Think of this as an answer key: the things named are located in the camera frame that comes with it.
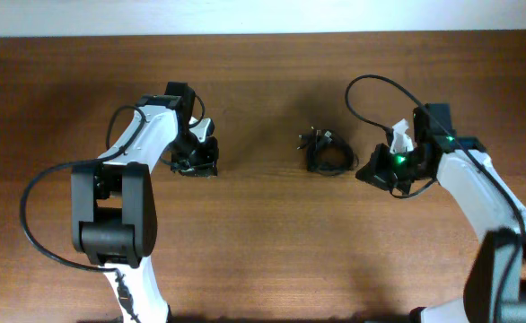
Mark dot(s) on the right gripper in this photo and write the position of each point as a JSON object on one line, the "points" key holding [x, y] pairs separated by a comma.
{"points": [[374, 171]]}

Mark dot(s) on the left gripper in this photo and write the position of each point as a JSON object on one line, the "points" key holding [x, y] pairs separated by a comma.
{"points": [[206, 166]]}

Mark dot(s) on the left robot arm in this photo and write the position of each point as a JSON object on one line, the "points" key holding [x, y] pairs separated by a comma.
{"points": [[114, 220]]}

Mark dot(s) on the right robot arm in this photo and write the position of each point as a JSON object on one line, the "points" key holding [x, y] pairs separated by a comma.
{"points": [[495, 290]]}

